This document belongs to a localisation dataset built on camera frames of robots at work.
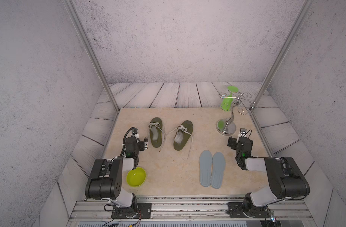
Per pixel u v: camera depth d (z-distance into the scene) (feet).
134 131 2.59
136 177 2.75
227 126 3.53
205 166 3.05
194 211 2.43
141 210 2.38
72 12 2.33
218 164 3.00
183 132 3.24
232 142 2.84
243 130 2.65
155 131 3.25
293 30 2.56
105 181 1.47
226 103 3.24
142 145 2.79
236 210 2.34
